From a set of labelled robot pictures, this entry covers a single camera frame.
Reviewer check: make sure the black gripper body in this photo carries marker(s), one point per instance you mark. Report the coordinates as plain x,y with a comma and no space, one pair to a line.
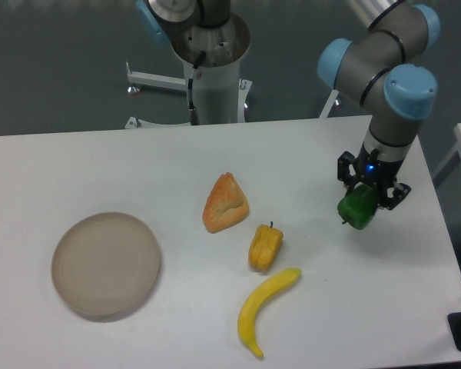
379,163

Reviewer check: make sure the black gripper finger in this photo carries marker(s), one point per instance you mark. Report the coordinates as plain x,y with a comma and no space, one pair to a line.
346,171
390,197

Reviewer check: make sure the green toy pepper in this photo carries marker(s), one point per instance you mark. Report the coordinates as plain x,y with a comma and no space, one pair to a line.
358,207

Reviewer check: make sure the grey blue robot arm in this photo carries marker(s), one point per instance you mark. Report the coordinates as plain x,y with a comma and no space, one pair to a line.
377,74

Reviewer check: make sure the yellow toy pepper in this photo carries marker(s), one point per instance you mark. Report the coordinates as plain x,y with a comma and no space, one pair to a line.
264,247

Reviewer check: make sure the orange toy bread wedge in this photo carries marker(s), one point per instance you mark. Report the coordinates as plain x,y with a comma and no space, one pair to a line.
226,205

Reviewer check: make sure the yellow toy banana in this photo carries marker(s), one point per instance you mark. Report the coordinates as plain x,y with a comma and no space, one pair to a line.
262,294

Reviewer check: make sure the beige round plate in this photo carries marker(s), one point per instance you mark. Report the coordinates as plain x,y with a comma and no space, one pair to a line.
105,266

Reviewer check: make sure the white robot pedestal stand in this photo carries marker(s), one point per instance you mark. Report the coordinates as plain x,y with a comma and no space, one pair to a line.
211,57

